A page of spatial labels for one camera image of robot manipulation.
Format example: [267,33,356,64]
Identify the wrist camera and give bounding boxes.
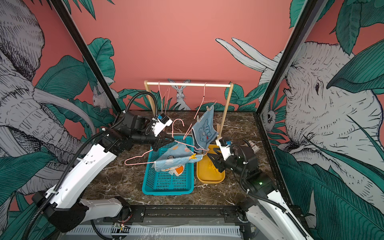
[152,113,173,137]
[216,137,232,161]

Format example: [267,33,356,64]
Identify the teal plastic basket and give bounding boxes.
[142,142,195,196]

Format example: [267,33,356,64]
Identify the wooden clothes rack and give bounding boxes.
[144,81,234,138]

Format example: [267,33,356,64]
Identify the white orange lion towel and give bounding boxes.
[165,165,185,177]

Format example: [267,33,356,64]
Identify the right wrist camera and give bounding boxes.
[216,137,232,161]

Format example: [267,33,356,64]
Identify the yellow plastic tray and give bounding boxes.
[196,155,226,184]

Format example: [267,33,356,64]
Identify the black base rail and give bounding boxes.
[128,205,247,224]

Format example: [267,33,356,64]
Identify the pink wire hanger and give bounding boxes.
[158,82,170,114]

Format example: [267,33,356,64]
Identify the small card box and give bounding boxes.
[250,142,260,153]

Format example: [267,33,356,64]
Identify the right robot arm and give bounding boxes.
[207,144,312,240]

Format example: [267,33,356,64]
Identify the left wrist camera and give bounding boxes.
[152,113,173,137]

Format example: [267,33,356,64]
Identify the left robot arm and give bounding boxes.
[21,91,174,240]

